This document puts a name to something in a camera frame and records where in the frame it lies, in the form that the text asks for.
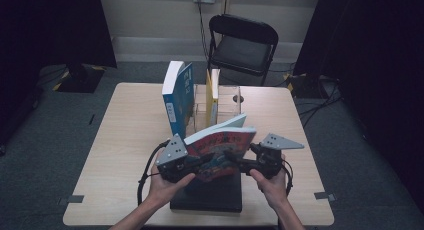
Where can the black stand base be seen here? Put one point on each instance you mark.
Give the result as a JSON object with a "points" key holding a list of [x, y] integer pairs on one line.
{"points": [[80, 80], [306, 86]]}

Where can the black hardcover book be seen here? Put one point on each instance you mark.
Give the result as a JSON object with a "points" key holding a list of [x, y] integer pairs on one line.
{"points": [[213, 196]]}

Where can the black table grommet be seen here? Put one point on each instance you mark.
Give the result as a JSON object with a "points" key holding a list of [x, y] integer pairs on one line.
{"points": [[238, 98]]}

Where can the thick blue book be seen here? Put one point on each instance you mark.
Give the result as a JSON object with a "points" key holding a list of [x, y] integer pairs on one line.
{"points": [[178, 96]]}

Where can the black folding chair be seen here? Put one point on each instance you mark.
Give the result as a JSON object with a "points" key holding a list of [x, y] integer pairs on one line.
{"points": [[241, 53]]}

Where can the clear acrylic book rack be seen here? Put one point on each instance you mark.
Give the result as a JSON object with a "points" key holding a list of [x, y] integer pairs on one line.
{"points": [[230, 106]]}

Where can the grey tape piece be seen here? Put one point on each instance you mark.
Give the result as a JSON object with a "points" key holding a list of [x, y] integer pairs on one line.
{"points": [[323, 196], [75, 199]]}

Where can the person's left hand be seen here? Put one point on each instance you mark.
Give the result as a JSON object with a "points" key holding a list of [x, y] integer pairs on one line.
{"points": [[165, 191]]}

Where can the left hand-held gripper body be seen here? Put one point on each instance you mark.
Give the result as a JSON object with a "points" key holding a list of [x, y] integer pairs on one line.
{"points": [[171, 153]]}

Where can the black curtain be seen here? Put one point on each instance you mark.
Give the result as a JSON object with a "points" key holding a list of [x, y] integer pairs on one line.
{"points": [[373, 56], [50, 30]]}

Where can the yellow picture-cover book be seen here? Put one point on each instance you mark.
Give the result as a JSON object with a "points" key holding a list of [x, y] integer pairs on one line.
{"points": [[212, 93]]}

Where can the person's right hand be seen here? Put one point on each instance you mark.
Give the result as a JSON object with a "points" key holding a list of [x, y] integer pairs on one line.
{"points": [[275, 190]]}

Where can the red book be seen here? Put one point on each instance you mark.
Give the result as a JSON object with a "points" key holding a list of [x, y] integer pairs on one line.
{"points": [[220, 143]]}

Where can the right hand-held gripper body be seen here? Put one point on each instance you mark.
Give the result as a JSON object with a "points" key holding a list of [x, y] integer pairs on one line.
{"points": [[270, 161]]}

